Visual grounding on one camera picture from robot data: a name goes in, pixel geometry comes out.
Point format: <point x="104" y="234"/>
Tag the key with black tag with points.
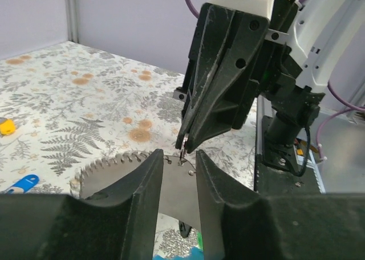
<point x="184" y="229"/>

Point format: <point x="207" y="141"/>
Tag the key with yellow tag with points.
<point x="7" y="126"/>

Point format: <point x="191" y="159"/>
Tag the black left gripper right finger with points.
<point x="238" y="223"/>

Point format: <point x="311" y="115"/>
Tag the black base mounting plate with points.
<point x="272" y="178"/>

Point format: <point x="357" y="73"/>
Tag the key with green tag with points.
<point x="199" y="241"/>

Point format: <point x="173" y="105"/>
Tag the blue keyring holder with rings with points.
<point x="133" y="188"/>

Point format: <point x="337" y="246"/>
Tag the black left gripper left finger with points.
<point x="48" y="226"/>

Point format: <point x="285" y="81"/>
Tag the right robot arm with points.
<point x="322" y="31"/>

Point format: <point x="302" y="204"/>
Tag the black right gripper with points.
<point x="235" y="57"/>

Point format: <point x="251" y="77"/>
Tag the key with blue tag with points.
<point x="23" y="185"/>

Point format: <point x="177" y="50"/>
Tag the floral patterned table mat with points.
<point x="72" y="105"/>

